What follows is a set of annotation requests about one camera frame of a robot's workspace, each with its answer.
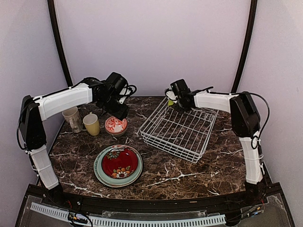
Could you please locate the white red patterned bowl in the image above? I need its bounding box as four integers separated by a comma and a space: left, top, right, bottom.
105, 116, 128, 132

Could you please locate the cream patterned ceramic mug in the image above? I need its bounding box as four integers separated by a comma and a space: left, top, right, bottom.
62, 106, 83, 133

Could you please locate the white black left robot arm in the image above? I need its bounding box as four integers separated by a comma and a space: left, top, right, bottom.
16, 72, 137, 206

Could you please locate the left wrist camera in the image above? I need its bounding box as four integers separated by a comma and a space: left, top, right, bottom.
119, 85, 137, 104

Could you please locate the black right frame post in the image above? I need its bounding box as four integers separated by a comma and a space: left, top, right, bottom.
231, 0, 258, 93

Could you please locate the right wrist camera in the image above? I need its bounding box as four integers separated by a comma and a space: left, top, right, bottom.
164, 88, 178, 101

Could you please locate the black frame post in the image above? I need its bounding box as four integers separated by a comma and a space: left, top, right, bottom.
47, 0, 73, 87
231, 0, 258, 93

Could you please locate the black left frame post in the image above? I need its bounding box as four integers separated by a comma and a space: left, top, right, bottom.
47, 0, 73, 87

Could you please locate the white wire dish rack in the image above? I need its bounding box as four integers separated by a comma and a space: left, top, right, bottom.
139, 97, 218, 163

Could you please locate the lime green bowl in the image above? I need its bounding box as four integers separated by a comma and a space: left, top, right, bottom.
168, 99, 175, 107

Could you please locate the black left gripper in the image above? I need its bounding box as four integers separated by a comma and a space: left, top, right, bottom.
99, 94, 130, 121

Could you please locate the light teal ceramic bowl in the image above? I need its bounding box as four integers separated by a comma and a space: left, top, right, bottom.
106, 129, 127, 137

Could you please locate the dark red plate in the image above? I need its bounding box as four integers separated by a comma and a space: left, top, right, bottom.
101, 148, 139, 179

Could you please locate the black front table rail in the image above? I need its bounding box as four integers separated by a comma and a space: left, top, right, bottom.
28, 184, 282, 215

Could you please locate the light green plate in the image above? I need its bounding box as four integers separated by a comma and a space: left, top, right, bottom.
94, 145, 143, 188

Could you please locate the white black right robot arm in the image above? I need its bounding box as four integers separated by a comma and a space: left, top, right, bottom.
164, 79, 265, 205

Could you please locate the white slotted cable duct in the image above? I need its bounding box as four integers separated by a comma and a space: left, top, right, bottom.
30, 202, 226, 227

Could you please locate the yellow ceramic cup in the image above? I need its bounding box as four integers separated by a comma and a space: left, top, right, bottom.
83, 112, 100, 136

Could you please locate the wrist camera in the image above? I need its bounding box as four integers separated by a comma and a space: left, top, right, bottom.
119, 85, 137, 104
164, 88, 178, 101

